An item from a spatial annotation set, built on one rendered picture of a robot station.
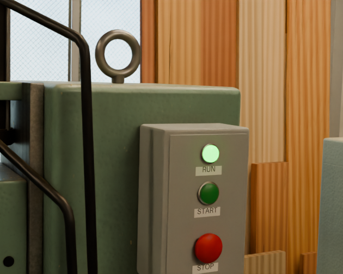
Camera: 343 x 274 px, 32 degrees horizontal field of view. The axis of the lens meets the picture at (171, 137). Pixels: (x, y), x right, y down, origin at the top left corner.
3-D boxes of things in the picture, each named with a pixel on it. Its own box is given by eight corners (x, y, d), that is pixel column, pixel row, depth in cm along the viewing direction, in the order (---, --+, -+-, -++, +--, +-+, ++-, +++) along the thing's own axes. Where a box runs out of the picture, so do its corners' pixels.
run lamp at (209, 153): (200, 163, 58) (201, 143, 58) (217, 162, 59) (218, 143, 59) (203, 164, 58) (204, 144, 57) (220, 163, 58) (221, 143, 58)
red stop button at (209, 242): (192, 262, 59) (193, 233, 59) (218, 259, 60) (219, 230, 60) (197, 266, 58) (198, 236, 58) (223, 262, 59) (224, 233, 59)
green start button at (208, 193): (197, 205, 58) (197, 181, 58) (218, 204, 60) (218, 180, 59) (200, 206, 58) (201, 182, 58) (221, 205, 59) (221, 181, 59)
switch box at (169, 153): (135, 272, 63) (138, 123, 61) (215, 261, 68) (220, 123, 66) (160, 292, 58) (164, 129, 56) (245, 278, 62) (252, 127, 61)
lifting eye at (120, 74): (92, 82, 71) (92, 27, 70) (138, 83, 74) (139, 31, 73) (96, 82, 70) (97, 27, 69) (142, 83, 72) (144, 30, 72)
